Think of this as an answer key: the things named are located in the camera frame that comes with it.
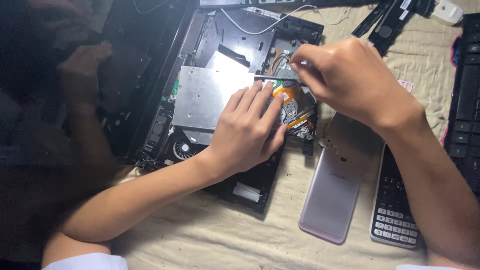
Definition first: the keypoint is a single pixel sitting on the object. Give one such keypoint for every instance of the person's left hand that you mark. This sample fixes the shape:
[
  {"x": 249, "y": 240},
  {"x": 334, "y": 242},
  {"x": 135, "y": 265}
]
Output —
[{"x": 243, "y": 138}]

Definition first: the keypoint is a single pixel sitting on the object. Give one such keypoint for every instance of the person's right hand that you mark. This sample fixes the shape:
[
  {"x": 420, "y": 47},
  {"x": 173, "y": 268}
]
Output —
[{"x": 352, "y": 82}]

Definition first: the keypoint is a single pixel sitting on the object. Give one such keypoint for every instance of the person's right fingers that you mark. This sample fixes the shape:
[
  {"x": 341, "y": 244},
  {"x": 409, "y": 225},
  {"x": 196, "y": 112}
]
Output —
[{"x": 305, "y": 65}]

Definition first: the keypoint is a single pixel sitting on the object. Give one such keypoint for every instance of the black thin screwdriver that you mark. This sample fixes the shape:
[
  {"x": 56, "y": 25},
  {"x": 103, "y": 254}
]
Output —
[{"x": 273, "y": 79}]

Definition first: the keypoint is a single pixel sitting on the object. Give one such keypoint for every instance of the silver optical disc drive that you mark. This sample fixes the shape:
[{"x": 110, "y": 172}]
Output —
[{"x": 204, "y": 97}]

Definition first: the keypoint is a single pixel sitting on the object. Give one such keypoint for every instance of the black opened laptop base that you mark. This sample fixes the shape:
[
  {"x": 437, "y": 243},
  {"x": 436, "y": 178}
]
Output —
[{"x": 240, "y": 41}]

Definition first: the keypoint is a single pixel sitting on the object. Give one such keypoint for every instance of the narrow black plastic strip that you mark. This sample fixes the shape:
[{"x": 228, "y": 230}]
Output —
[{"x": 369, "y": 20}]

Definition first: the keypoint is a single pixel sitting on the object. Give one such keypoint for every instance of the wide black plastic strip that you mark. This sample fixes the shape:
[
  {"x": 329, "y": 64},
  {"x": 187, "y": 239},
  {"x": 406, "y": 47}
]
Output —
[{"x": 390, "y": 28}]

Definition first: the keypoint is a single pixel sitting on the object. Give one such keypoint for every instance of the small pink plastic piece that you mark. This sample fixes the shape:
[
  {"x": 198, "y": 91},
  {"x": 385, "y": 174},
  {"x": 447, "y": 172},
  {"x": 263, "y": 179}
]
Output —
[{"x": 405, "y": 85}]

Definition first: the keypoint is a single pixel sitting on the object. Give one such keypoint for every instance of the pink silver phone back cover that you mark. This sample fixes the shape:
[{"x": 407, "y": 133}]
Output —
[{"x": 332, "y": 195}]

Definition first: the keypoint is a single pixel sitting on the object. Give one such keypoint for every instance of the black laptop cooling fan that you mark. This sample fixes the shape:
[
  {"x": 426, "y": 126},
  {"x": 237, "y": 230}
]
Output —
[{"x": 184, "y": 148}]

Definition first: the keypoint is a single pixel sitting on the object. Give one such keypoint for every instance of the white power adapter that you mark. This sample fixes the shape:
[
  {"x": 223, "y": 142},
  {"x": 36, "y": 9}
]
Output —
[{"x": 446, "y": 12}]

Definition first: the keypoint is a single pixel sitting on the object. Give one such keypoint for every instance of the black computer keyboard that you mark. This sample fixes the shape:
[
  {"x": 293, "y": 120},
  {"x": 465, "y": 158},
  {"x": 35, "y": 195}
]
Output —
[{"x": 467, "y": 105}]

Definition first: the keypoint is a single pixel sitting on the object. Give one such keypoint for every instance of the black scientific calculator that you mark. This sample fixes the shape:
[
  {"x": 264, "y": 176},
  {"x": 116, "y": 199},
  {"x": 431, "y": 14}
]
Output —
[{"x": 392, "y": 210}]

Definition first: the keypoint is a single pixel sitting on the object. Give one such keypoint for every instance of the black laptop screen lid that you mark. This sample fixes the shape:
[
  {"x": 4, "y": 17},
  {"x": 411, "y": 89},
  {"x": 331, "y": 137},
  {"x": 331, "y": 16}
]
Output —
[{"x": 123, "y": 82}]

